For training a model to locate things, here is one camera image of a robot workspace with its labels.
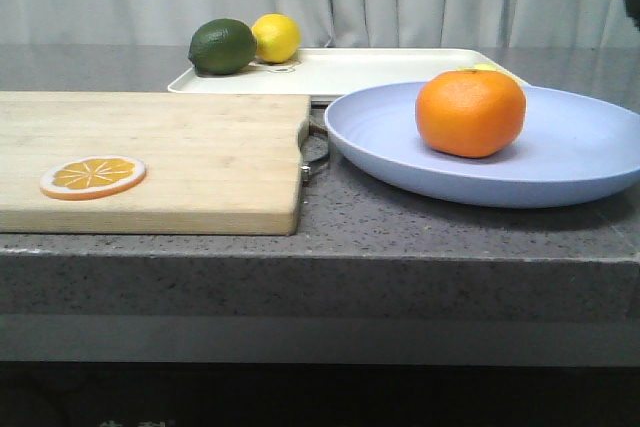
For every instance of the orange mandarin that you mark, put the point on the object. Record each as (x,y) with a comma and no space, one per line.
(470,113)

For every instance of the light blue plate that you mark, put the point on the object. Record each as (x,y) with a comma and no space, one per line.
(572,149)

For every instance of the cream serving tray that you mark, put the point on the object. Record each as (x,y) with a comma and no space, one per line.
(325,74)

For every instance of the yellow lemon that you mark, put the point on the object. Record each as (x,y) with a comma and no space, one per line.
(278,37)

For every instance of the green lime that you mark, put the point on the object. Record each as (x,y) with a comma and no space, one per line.
(222,46)

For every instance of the yellow plastic fork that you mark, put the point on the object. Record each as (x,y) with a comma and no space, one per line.
(479,67)

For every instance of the orange slice coaster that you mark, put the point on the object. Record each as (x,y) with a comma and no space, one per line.
(92,177)

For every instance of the wooden cutting board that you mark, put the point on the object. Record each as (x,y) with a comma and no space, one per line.
(215,163)

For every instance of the metal board handle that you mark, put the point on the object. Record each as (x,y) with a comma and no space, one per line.
(314,150)

